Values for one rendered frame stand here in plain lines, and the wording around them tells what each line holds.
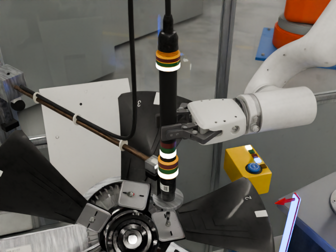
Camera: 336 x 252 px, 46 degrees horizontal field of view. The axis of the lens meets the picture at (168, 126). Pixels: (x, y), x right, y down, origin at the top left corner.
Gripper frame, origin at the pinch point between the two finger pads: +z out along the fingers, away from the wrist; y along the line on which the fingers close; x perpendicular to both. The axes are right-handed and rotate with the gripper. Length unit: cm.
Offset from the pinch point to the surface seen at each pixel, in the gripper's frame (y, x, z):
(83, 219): 4.3, -26.1, 19.2
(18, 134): 12.2, -5.2, 29.8
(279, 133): 70, -65, -75
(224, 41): 70, -14, -42
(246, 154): 32, -40, -37
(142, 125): 16.8, -10.7, 1.8
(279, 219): 70, -127, -87
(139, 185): 5.9, -20.3, 5.3
